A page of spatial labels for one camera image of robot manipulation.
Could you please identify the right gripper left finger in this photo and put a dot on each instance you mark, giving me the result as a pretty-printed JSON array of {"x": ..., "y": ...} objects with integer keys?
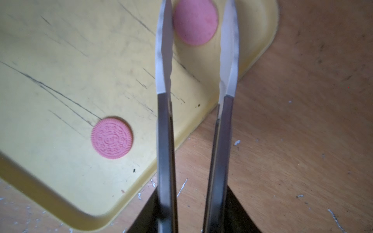
[{"x": 146, "y": 222}]

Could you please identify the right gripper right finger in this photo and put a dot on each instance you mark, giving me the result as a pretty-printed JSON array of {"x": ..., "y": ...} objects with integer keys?
[{"x": 236, "y": 219}]

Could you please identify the metal tongs white tips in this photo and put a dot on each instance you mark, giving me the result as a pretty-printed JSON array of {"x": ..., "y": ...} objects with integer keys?
[{"x": 229, "y": 67}]

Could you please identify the pink round cookie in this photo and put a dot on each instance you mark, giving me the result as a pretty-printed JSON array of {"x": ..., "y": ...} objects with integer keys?
[
  {"x": 111, "y": 138},
  {"x": 195, "y": 22}
]

